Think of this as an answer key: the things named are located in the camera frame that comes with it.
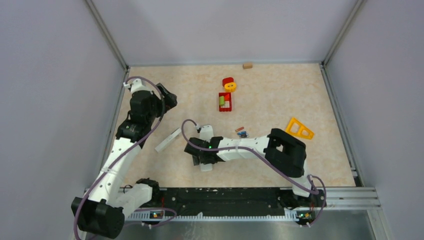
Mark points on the red toy brick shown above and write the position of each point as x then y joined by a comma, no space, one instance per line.
228,102

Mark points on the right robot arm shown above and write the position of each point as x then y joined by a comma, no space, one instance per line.
282,152

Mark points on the yellow triangular toy frame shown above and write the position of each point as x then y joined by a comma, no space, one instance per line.
299,130

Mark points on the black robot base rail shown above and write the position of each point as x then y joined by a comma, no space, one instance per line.
233,202

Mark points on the red toy block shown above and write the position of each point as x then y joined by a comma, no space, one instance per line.
227,80

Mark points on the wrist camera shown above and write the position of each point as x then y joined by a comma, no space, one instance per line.
205,132
136,85

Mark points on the blue battery pair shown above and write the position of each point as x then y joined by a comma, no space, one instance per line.
243,134

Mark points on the small wooden block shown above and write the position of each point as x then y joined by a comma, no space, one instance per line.
247,65

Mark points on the white remote control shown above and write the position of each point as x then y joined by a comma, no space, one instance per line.
205,160

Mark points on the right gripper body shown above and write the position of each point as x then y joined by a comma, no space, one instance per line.
197,160

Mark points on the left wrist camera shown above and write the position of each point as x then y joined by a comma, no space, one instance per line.
136,85

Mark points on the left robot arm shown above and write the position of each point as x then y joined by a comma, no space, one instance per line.
102,210

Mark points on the red battery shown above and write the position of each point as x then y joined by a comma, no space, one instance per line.
239,129

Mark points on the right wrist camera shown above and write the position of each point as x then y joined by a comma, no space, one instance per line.
205,132

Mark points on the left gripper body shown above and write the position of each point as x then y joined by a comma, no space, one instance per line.
168,102

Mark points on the green toy cylinder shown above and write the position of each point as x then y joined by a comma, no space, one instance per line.
221,101

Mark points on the white rectangular stick device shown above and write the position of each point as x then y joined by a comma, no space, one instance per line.
168,140

